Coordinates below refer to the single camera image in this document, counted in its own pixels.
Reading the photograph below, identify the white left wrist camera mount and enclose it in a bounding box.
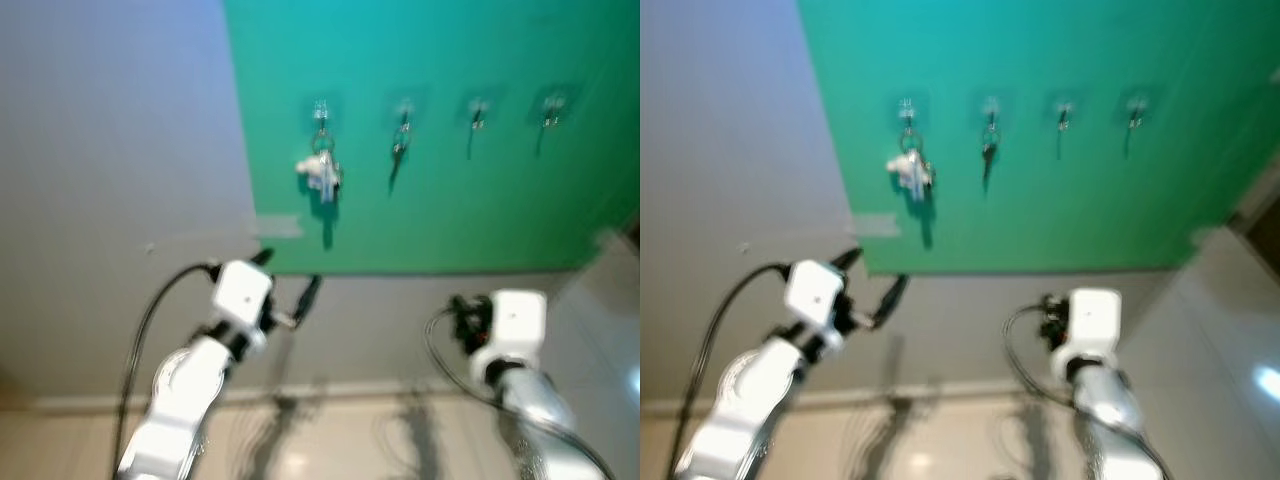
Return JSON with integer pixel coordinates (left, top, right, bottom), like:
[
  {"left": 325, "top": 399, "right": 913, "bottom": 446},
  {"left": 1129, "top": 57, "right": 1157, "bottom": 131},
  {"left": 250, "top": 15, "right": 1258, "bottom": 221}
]
[
  {"left": 785, "top": 260, "right": 849, "bottom": 347},
  {"left": 212, "top": 260, "right": 275, "bottom": 351}
]

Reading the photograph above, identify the key bunch with white fob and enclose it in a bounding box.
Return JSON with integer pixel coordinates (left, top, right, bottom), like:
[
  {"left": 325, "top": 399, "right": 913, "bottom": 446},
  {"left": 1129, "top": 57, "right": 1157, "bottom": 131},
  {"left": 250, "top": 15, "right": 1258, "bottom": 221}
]
[
  {"left": 295, "top": 128, "right": 344, "bottom": 201},
  {"left": 885, "top": 128, "right": 936, "bottom": 201}
]

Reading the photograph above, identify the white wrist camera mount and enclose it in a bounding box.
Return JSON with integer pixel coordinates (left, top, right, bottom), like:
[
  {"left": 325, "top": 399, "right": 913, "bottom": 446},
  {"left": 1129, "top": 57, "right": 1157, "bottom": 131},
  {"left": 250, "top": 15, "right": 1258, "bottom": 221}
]
[
  {"left": 470, "top": 290, "right": 548, "bottom": 391},
  {"left": 1050, "top": 288, "right": 1122, "bottom": 387},
  {"left": 212, "top": 260, "right": 275, "bottom": 351},
  {"left": 785, "top": 260, "right": 849, "bottom": 347}
]

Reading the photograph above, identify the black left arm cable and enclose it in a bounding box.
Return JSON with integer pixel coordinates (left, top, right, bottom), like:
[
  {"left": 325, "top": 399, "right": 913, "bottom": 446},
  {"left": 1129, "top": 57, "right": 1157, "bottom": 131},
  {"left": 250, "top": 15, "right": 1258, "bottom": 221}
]
[
  {"left": 665, "top": 262, "right": 791, "bottom": 480},
  {"left": 118, "top": 262, "right": 221, "bottom": 480}
]

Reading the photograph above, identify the green wall board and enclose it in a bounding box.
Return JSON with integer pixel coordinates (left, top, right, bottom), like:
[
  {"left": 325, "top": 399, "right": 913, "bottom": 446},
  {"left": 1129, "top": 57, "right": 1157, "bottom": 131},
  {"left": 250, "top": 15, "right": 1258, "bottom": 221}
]
[
  {"left": 797, "top": 0, "right": 1280, "bottom": 277},
  {"left": 222, "top": 0, "right": 641, "bottom": 277}
]

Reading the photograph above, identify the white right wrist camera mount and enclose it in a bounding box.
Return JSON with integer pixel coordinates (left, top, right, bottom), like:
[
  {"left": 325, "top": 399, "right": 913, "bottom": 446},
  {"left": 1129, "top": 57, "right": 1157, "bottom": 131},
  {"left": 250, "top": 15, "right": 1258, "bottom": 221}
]
[
  {"left": 470, "top": 290, "right": 548, "bottom": 391},
  {"left": 1050, "top": 288, "right": 1122, "bottom": 387}
]

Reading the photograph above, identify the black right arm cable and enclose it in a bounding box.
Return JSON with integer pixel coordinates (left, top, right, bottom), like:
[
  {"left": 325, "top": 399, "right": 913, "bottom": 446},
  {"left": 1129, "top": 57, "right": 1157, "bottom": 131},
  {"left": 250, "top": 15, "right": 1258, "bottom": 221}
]
[
  {"left": 425, "top": 308, "right": 616, "bottom": 480},
  {"left": 1003, "top": 305, "right": 1171, "bottom": 480}
]

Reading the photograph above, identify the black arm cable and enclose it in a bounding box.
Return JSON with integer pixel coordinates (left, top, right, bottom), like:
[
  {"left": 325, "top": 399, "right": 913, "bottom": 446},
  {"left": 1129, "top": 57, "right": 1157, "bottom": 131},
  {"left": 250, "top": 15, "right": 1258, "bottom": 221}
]
[
  {"left": 425, "top": 308, "right": 616, "bottom": 480},
  {"left": 118, "top": 262, "right": 221, "bottom": 480},
  {"left": 1003, "top": 305, "right": 1171, "bottom": 480},
  {"left": 665, "top": 262, "right": 791, "bottom": 480}
]

